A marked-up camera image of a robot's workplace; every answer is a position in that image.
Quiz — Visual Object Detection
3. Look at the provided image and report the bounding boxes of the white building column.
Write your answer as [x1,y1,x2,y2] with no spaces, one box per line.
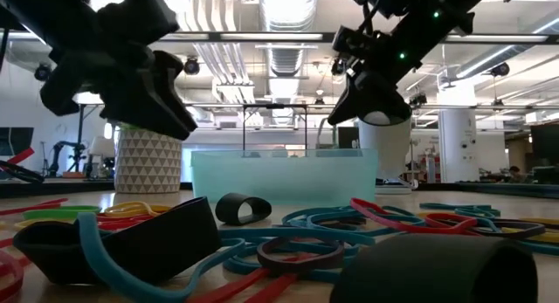
[438,107,480,184]

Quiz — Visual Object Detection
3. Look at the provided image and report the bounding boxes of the black background table stand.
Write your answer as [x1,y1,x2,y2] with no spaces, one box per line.
[73,102,106,173]

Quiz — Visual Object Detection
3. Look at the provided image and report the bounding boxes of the succulent in patterned white pot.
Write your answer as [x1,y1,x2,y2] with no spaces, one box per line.
[114,121,183,195]

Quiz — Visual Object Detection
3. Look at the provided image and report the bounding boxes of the silver ceiling air duct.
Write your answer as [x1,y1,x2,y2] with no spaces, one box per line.
[257,0,321,79]

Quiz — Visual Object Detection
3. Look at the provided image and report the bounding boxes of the person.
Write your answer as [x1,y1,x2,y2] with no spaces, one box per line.
[506,165,529,185]

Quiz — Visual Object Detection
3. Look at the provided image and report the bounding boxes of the white cylindrical device black rim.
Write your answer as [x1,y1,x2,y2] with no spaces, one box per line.
[357,110,414,196]

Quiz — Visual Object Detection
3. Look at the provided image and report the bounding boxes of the green rubber band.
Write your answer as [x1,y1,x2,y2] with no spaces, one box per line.
[22,205,103,222]

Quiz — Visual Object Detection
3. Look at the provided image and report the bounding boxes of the dark purple rubber band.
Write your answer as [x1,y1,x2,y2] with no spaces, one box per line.
[256,237,346,277]
[469,218,548,241]

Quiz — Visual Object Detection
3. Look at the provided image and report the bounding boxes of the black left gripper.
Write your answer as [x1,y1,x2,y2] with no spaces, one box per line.
[38,43,199,141]

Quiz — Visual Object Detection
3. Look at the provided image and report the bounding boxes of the black aluminium table frame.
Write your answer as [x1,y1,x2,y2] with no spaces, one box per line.
[0,179,559,200]

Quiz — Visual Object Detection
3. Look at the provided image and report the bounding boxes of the wide dark grey rubber band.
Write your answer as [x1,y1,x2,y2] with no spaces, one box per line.
[330,234,539,303]

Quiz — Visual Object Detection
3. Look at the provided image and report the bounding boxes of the small wide black rubber band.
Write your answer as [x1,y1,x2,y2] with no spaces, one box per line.
[214,191,273,227]

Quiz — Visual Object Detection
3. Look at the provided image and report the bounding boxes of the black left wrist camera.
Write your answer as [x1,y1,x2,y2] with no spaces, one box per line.
[95,0,181,49]

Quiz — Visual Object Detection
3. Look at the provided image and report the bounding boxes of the teal translucent plastic bin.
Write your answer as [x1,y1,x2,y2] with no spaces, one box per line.
[190,148,379,206]

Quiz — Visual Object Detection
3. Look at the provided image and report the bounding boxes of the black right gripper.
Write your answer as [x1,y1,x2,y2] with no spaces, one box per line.
[327,35,421,127]

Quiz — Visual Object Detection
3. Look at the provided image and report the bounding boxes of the large wide black rubber band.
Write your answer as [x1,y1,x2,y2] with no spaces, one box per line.
[12,196,223,287]

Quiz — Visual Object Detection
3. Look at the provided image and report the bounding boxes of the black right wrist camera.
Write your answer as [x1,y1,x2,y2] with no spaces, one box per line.
[331,25,373,59]

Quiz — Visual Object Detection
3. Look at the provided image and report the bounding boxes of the black overhead frame beam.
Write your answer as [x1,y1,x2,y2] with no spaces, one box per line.
[0,30,559,45]

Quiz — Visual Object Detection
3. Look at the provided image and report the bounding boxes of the red slanted bar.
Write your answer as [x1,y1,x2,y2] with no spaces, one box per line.
[6,147,36,165]

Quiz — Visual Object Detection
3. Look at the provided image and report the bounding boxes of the white desk lamp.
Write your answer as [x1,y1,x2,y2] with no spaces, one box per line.
[89,135,116,165]

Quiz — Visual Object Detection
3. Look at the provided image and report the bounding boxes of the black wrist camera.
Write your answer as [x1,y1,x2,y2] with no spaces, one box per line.
[95,0,181,49]
[331,25,373,59]

